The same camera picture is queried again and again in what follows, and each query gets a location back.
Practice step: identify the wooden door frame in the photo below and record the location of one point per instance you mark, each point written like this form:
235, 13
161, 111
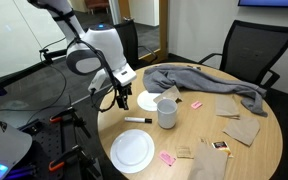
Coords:
164, 26

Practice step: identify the black perforated mounting platform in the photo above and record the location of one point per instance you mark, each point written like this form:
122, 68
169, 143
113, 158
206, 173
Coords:
47, 140

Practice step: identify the pink sweetener packet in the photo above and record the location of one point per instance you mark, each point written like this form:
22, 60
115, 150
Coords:
167, 158
196, 105

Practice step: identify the tan paper packet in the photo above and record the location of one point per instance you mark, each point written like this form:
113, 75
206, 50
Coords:
184, 152

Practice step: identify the white ceramic mug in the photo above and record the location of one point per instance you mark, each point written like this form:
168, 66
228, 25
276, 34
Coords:
166, 115

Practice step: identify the red black condiment packet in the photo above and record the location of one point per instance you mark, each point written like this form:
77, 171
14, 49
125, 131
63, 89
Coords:
221, 146

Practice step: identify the red brown couch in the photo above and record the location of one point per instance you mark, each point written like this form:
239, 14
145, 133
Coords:
97, 4

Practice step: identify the large white plate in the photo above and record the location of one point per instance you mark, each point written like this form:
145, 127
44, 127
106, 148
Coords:
132, 151

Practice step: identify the wall mounted television screen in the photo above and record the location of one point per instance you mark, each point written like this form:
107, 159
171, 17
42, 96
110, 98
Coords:
270, 2

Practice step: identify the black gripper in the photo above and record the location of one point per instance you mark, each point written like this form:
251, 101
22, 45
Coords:
124, 91

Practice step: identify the small white plate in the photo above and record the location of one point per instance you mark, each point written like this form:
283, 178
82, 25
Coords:
145, 100

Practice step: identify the white device with blue light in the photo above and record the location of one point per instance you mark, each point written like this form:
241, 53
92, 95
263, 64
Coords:
4, 143

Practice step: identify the grey sweater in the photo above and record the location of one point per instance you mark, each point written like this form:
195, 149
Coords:
190, 80

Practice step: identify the crumpled brown paper napkin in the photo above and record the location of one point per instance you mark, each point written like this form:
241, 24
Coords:
169, 94

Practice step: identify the black mesh office chair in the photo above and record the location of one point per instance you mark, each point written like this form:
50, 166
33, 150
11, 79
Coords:
250, 46
130, 40

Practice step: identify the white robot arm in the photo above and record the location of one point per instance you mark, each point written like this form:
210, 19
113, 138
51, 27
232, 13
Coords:
104, 43

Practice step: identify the white marker with black cap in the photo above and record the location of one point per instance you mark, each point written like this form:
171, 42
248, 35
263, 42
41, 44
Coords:
135, 119

